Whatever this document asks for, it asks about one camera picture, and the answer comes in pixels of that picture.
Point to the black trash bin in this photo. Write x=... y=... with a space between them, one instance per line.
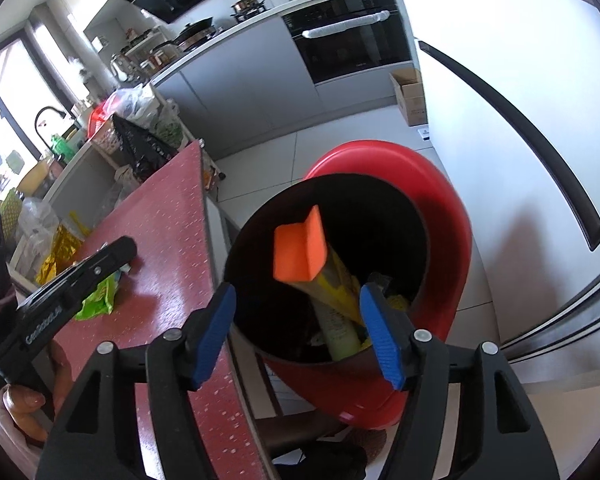
x=380 y=220

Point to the green plastic bag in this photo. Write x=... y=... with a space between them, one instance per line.
x=97 y=302

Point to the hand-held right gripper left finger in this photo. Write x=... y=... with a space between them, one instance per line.
x=212 y=340

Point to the red basket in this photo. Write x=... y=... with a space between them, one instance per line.
x=99 y=117

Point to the white refrigerator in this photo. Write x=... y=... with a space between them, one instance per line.
x=505 y=110

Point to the white storage rack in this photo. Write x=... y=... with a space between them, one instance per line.
x=105 y=142

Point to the cardboard box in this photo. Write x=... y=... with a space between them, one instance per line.
x=410 y=97

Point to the green bottle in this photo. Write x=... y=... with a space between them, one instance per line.
x=62 y=146

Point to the gold foil bag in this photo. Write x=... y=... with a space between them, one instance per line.
x=60 y=255

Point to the black faucet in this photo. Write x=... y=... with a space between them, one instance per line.
x=39 y=120

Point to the black wok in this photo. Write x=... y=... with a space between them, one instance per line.
x=195 y=32

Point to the shelf of spice jars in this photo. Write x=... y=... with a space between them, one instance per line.
x=152 y=52

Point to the steel pot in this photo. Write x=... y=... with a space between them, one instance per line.
x=245 y=4

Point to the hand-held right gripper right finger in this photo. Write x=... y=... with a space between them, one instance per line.
x=380 y=335

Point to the black built-in oven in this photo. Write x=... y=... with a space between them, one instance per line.
x=350 y=45

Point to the crumpled clear plastic bag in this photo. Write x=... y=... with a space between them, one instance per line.
x=37 y=225

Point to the person's left hand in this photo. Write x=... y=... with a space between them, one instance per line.
x=25 y=410

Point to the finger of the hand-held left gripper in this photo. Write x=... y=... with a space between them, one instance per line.
x=112 y=255

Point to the yellow bowl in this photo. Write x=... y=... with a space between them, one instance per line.
x=32 y=177

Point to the red chair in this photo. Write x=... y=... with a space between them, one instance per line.
x=440 y=240

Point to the pale green tube orange cap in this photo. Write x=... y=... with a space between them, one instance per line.
x=340 y=330

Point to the black plastic bag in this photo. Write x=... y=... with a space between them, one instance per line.
x=145 y=150

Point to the grey lower cabinets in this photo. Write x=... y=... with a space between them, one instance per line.
x=250 y=75

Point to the kitchen window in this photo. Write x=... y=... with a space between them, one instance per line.
x=15 y=100

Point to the bag of green vegetables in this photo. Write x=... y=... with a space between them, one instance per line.
x=169 y=127

